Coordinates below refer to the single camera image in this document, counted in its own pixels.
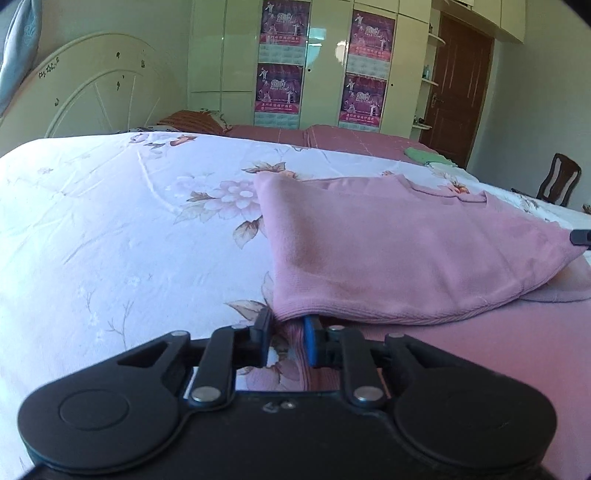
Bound pink knit sweater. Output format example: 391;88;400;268
254;172;591;472

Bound purple wall poster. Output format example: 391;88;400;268
259;0;311;64
346;10;397;71
338;73;388;133
255;63;304;128

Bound cream round headboard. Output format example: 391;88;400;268
0;32;184;158

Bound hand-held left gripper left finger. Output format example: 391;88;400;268
115;307;273;411

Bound brown wooden door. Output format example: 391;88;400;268
418;11;495;169

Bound light blue curtain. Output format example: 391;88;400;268
0;0;45;116

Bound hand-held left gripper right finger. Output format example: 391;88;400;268
302;315;467;411

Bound orange pillow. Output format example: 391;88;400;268
156;109;234;136

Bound green folded cloth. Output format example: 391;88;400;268
403;146;459;168

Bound white floral bed sheet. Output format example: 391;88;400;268
0;131;591;477

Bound cream glossy wardrobe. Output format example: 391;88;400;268
187;0;435;136

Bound pink striped bedspread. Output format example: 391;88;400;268
222;123;445;165

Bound cream corner shelf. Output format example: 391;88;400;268
410;31;447;140

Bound cream overhead cabinets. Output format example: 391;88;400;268
431;0;527;45

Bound dark wooden chair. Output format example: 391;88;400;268
511;152;583;208

